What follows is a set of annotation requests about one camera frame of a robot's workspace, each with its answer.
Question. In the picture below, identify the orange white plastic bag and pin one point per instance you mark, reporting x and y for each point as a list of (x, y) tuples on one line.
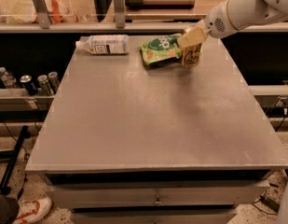
[(23, 11)]

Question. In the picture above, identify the grey drawer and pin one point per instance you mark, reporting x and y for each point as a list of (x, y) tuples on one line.
[(229, 192), (165, 216)]

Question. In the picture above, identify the clear plastic water bottle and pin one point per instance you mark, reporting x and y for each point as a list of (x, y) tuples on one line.
[(105, 44)]

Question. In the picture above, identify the green rice chip bag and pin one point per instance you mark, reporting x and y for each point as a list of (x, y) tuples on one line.
[(161, 49)]

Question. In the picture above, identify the small water bottle on shelf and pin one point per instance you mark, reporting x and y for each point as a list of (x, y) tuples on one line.
[(8, 79)]

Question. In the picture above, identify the metal bracket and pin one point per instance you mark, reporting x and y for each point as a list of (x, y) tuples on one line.
[(119, 8), (42, 13)]

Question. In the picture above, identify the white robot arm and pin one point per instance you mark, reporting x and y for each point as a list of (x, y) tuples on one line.
[(261, 12)]

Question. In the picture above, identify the lower grey drawer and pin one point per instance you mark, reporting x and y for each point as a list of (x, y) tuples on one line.
[(165, 216)]

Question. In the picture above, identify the green soda can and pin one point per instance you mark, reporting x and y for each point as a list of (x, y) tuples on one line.
[(45, 85)]

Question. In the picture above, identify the black power adapter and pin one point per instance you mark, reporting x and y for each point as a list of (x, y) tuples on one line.
[(271, 203)]

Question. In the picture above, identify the white orange sneaker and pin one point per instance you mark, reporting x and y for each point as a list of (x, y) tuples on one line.
[(31, 212)]

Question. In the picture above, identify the middle metal bracket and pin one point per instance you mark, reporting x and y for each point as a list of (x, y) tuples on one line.
[(119, 8)]

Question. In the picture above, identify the left metal bracket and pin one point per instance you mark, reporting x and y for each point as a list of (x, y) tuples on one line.
[(42, 13)]

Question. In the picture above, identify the grey side shelf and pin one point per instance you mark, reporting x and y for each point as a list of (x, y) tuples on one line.
[(20, 100)]

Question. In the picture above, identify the dark blue soda can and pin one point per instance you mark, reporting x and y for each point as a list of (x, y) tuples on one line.
[(28, 84)]

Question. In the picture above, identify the upper grey drawer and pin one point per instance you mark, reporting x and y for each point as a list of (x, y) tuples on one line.
[(229, 192)]

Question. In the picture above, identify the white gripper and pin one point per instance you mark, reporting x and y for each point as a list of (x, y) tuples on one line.
[(215, 22)]

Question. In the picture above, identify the black stand leg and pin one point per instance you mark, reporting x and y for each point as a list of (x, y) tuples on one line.
[(11, 156)]

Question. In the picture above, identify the orange soda can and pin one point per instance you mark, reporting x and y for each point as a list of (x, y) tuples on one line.
[(190, 56)]

